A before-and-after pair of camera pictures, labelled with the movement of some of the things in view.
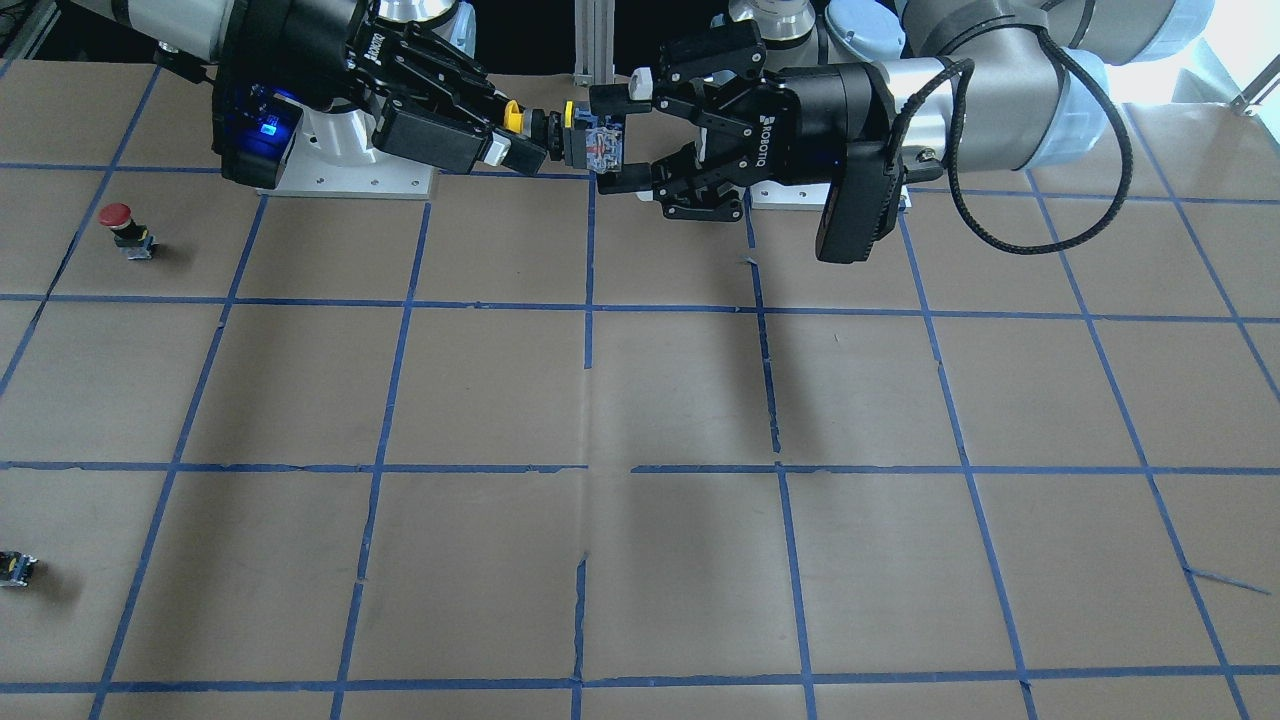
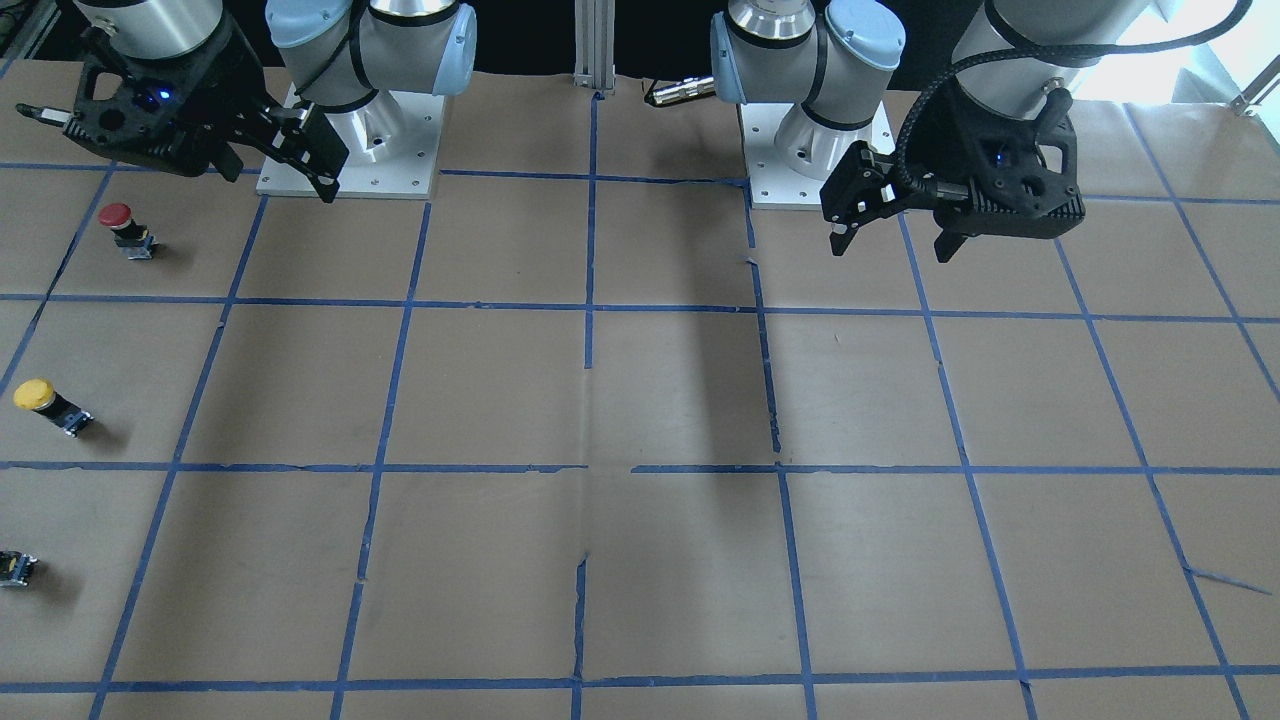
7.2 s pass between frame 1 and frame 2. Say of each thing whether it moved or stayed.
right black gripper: moved
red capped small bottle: stayed
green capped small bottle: stayed
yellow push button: moved
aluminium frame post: stayed
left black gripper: moved
